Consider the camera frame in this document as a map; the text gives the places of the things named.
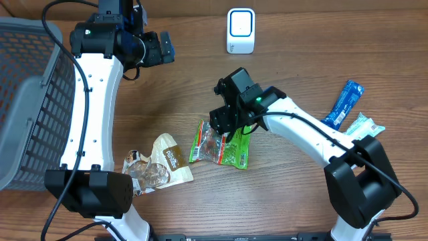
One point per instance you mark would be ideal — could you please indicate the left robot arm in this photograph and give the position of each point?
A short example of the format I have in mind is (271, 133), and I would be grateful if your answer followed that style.
(111, 42)

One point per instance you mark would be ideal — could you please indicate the light teal snack packet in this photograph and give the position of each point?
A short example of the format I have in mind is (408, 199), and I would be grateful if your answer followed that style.
(362, 127)

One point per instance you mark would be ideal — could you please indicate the green snack bag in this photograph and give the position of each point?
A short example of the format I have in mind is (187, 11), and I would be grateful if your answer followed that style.
(208, 145)

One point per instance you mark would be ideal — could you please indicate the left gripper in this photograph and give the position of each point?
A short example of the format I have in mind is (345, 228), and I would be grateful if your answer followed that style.
(156, 55)

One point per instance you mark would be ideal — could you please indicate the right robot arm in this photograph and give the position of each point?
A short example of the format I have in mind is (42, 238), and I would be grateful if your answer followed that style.
(359, 176)

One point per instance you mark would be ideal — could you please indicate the beige cookie bag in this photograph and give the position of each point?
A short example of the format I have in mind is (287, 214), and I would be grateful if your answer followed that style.
(165, 167)

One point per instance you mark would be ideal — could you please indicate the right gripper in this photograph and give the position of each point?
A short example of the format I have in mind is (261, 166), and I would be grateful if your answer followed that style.
(221, 122)

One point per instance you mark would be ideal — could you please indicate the white barcode scanner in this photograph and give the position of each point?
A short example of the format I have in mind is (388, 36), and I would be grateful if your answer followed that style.
(240, 31)

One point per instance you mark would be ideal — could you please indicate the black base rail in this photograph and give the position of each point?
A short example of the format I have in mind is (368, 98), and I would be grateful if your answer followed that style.
(309, 236)

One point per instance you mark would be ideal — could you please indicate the blue Oreo packet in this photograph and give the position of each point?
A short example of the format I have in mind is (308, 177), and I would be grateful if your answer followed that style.
(347, 99)

